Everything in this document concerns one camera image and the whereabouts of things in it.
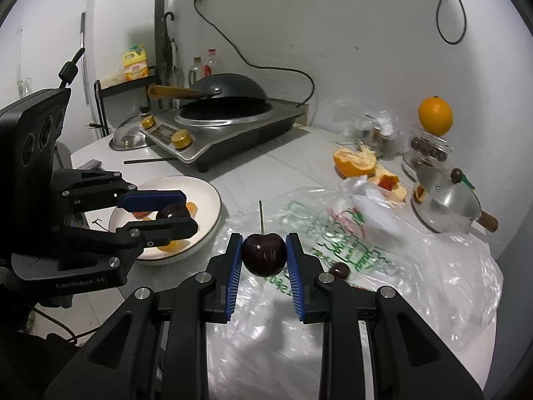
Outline steel induction cooker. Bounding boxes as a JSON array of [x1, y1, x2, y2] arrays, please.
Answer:
[[139, 98, 304, 173]]

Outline black metal rack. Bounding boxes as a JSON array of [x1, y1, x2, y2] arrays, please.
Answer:
[[94, 66, 159, 138]]

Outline half peeled orange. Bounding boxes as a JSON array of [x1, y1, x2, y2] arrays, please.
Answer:
[[333, 142, 377, 179]]

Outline thin black cable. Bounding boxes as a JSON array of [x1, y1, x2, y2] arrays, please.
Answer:
[[35, 306, 98, 339]]

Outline small steel lidded pot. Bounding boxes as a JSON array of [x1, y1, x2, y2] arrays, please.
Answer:
[[411, 168, 499, 234]]

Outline white round plate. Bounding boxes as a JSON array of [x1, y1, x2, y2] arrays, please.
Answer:
[[109, 175, 222, 261]]

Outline crumpled clear bag with cups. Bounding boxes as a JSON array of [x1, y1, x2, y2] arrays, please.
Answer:
[[339, 100, 406, 159]]

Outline clear printed plastic bag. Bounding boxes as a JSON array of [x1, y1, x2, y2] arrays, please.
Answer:
[[204, 175, 505, 400]]

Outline dark glass bottle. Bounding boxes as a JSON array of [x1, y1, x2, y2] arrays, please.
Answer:
[[188, 57, 205, 86]]

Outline black hood power cable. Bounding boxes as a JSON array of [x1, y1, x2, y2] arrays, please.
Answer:
[[435, 0, 466, 45]]

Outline glass jar with chestnuts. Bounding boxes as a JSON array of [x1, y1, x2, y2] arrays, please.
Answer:
[[409, 127, 452, 167]]

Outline yellow detergent bottle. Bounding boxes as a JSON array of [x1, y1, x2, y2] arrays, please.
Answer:
[[122, 44, 151, 83]]

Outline whole orange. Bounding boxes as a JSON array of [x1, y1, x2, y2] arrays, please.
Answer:
[[417, 96, 453, 136]]

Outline thin black stick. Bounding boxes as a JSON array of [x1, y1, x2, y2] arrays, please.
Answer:
[[124, 157, 182, 165]]

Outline steel pot lid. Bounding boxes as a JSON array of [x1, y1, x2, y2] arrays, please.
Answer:
[[109, 112, 153, 151]]

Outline metal wall rail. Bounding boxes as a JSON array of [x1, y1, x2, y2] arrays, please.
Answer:
[[79, 12, 90, 107]]

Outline red capped clear bottle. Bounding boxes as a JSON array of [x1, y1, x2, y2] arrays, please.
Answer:
[[203, 49, 221, 78]]

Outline white dish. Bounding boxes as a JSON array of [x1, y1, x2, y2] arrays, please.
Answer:
[[401, 152, 421, 182]]

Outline orange peel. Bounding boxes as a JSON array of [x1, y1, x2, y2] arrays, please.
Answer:
[[368, 167, 409, 205]]

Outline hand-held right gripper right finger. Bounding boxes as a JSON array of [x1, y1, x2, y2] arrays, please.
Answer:
[[285, 233, 486, 400]]

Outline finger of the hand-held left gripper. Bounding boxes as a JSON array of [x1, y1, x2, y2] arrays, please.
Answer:
[[52, 169, 187, 214], [58, 217, 199, 260]]

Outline black cooker power cable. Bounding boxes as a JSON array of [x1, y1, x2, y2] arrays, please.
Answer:
[[194, 0, 316, 105]]

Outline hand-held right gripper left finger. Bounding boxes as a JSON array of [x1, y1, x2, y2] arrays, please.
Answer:
[[44, 233, 244, 400]]

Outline black wok wooden handle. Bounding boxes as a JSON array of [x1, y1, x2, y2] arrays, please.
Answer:
[[148, 74, 269, 111]]

